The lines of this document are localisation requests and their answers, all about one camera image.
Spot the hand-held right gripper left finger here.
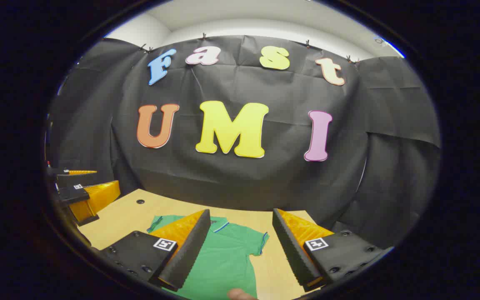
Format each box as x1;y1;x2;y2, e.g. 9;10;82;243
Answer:
97;209;211;292

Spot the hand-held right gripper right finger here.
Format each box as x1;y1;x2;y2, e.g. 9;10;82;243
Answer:
272;208;395;293

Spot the green T-shirt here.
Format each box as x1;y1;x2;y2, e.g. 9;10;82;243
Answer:
147;215;270;300

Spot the black backdrop cloth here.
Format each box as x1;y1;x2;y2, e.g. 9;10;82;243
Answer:
47;35;441;250

